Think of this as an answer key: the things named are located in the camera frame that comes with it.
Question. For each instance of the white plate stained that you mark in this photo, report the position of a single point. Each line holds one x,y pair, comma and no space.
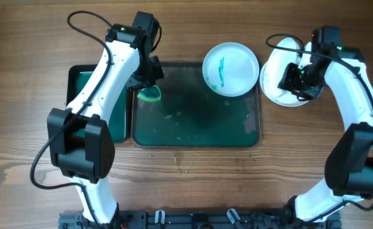
277,63
282,98
230,69

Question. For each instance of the large dark green tray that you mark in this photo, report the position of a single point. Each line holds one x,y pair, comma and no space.
191,115

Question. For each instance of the green yellow sponge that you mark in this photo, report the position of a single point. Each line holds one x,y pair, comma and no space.
151,94

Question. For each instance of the white plate front stained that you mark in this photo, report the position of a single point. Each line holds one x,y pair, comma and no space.
277,63

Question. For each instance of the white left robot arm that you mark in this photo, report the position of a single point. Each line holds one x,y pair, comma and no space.
80,142

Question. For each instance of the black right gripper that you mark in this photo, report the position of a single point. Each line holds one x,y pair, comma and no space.
291,77

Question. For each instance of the small dark green tray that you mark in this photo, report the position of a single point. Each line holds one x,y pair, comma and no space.
120,117

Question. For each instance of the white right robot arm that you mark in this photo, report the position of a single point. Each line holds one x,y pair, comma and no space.
348,175

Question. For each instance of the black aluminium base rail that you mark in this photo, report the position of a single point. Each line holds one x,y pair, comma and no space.
218,219

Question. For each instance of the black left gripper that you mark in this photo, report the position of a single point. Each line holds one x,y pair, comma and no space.
147,80

